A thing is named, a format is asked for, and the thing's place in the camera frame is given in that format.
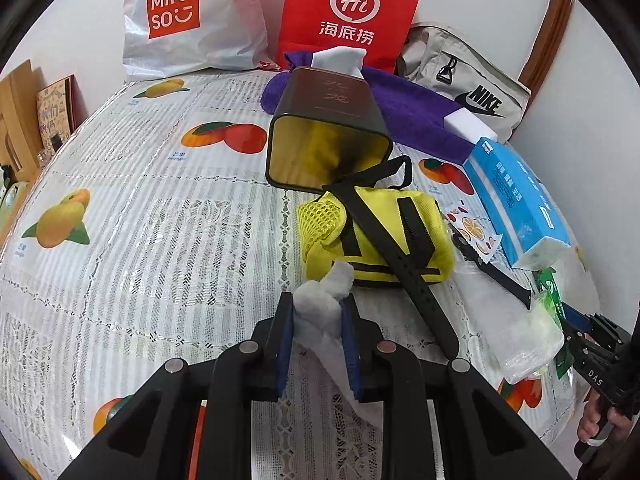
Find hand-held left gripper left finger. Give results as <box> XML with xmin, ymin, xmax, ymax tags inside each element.
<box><xmin>60</xmin><ymin>290</ymin><xmax>296</xmax><ymax>480</ymax></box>

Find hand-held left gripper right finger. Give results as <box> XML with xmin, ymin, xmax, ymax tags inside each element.
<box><xmin>340</xmin><ymin>292</ymin><xmax>581</xmax><ymax>480</ymax></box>

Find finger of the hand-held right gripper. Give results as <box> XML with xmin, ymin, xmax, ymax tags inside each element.
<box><xmin>560</xmin><ymin>301</ymin><xmax>632</xmax><ymax>348</ymax></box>
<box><xmin>565</xmin><ymin>330</ymin><xmax>621</xmax><ymax>403</ymax></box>

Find green packet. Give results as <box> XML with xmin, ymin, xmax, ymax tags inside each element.
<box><xmin>535</xmin><ymin>266</ymin><xmax>576</xmax><ymax>378</ymax></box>

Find white tissue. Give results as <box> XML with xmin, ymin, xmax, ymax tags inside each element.
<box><xmin>292</xmin><ymin>262</ymin><xmax>386</xmax><ymax>426</ymax></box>

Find clear plastic bag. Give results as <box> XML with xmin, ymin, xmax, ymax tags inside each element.
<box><xmin>450</xmin><ymin>255</ymin><xmax>567</xmax><ymax>386</ymax></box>

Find yellow pouch with black straps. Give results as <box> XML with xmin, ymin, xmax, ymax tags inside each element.
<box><xmin>297</xmin><ymin>155</ymin><xmax>457</xmax><ymax>291</ymax></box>

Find blue tissue pack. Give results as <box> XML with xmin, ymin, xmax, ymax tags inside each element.
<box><xmin>462</xmin><ymin>136</ymin><xmax>576</xmax><ymax>270</ymax></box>

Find white sponge block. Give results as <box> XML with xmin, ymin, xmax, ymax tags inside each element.
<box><xmin>444</xmin><ymin>105</ymin><xmax>506</xmax><ymax>143</ymax></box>

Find dark metal tin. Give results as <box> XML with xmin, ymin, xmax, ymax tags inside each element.
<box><xmin>265</xmin><ymin>67</ymin><xmax>395</xmax><ymax>192</ymax></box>

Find purple towel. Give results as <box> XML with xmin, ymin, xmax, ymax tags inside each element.
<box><xmin>261</xmin><ymin>51</ymin><xmax>476</xmax><ymax>166</ymax></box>

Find person's right hand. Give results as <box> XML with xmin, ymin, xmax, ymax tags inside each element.
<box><xmin>576</xmin><ymin>394</ymin><xmax>613</xmax><ymax>445</ymax></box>

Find yellow black pouch bag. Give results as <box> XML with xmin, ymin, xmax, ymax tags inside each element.
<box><xmin>327</xmin><ymin>184</ymin><xmax>461</xmax><ymax>357</ymax></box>

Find small fruit printed packet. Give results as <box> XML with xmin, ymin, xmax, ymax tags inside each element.
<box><xmin>442</xmin><ymin>200</ymin><xmax>503</xmax><ymax>265</ymax></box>

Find fruit printed table cover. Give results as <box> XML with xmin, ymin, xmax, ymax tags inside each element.
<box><xmin>0</xmin><ymin>67</ymin><xmax>601</xmax><ymax>480</ymax></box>

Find grey waist bag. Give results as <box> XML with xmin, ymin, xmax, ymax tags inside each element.
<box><xmin>397</xmin><ymin>22</ymin><xmax>532</xmax><ymax>143</ymax></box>

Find white paper sheets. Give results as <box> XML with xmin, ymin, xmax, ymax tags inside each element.
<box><xmin>311</xmin><ymin>46</ymin><xmax>368</xmax><ymax>78</ymax></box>

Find red paper bag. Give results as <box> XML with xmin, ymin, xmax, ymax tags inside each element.
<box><xmin>276</xmin><ymin>0</ymin><xmax>427</xmax><ymax>73</ymax></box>

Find white plastic shopping bag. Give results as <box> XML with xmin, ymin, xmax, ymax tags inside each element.
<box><xmin>122</xmin><ymin>0</ymin><xmax>271</xmax><ymax>81</ymax></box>

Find printed cardboard box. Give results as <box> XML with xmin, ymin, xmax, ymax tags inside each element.
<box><xmin>36</xmin><ymin>75</ymin><xmax>78</xmax><ymax>153</ymax></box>

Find black ridged strap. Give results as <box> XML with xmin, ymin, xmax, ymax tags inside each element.
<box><xmin>447</xmin><ymin>230</ymin><xmax>535</xmax><ymax>311</ymax></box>

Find wooden door frame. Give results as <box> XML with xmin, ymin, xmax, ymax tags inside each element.
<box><xmin>517</xmin><ymin>0</ymin><xmax>573</xmax><ymax>91</ymax></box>

